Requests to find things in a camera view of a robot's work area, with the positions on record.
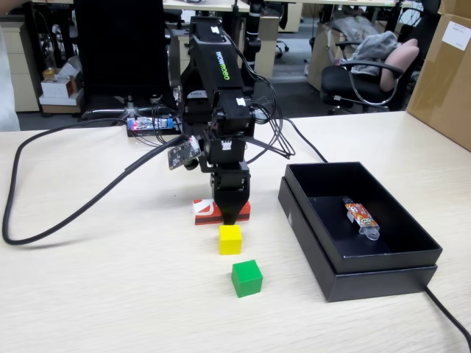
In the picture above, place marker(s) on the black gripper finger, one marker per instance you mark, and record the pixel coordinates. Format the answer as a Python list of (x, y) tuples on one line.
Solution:
[(230, 207)]

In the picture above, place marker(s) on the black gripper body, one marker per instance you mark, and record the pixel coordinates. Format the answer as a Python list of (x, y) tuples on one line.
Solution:
[(228, 176)]

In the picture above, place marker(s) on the red and white rectangular box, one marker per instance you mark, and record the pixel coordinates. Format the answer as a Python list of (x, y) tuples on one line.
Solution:
[(204, 211)]

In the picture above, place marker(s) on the yellow wooden cube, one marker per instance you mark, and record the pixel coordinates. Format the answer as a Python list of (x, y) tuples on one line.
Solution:
[(230, 240)]

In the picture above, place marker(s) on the green wooden cube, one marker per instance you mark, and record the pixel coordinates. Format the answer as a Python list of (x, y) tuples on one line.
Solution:
[(246, 281)]

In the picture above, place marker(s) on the black WOWROBO robot arm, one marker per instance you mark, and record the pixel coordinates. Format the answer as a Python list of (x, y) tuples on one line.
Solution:
[(217, 55)]

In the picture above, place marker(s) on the black cardboard box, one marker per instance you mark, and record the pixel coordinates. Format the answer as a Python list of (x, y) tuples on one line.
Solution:
[(353, 283)]

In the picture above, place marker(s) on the flat white box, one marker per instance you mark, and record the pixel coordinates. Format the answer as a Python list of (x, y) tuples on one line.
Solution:
[(59, 100)]

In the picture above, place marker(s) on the cardboard box with white label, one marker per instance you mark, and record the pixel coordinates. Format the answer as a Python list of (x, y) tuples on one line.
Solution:
[(445, 92)]

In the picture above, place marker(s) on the plain brown cardboard box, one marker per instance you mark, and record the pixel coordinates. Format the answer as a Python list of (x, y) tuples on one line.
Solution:
[(456, 6)]

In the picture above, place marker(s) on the controller board with lit LEDs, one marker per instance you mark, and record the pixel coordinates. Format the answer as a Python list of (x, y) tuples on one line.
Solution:
[(147, 124)]

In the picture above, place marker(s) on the wrapped candy packet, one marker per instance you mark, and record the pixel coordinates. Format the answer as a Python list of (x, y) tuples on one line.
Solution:
[(362, 217)]

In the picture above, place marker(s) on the beige desk cabinet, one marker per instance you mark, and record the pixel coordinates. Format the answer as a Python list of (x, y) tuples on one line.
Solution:
[(266, 48)]

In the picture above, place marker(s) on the black pole with white rings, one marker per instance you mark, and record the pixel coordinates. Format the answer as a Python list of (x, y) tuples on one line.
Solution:
[(252, 40)]

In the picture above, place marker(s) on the black office chair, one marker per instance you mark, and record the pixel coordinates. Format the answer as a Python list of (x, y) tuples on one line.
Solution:
[(338, 79)]

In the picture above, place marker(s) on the black computer monitor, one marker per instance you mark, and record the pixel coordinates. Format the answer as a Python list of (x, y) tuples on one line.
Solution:
[(121, 48)]

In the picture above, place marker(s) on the open white carton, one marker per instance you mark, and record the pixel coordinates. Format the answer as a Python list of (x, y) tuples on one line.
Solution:
[(70, 68)]

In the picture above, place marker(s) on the white carton with brown side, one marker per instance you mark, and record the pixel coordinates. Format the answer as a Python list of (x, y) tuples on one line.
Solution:
[(55, 88)]

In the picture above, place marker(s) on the grey cloth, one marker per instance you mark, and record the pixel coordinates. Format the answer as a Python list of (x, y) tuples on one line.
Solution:
[(375, 48)]

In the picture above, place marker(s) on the pink cushion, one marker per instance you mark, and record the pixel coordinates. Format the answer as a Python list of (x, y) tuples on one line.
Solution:
[(399, 59)]

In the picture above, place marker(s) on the beige drawer cabinet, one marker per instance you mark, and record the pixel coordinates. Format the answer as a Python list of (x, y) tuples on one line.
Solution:
[(25, 73)]

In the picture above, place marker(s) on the person in white shirt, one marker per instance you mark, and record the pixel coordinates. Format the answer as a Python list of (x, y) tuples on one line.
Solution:
[(7, 95)]

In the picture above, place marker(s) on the gripper camera circuit board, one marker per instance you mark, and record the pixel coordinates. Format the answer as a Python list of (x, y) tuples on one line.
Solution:
[(180, 156)]

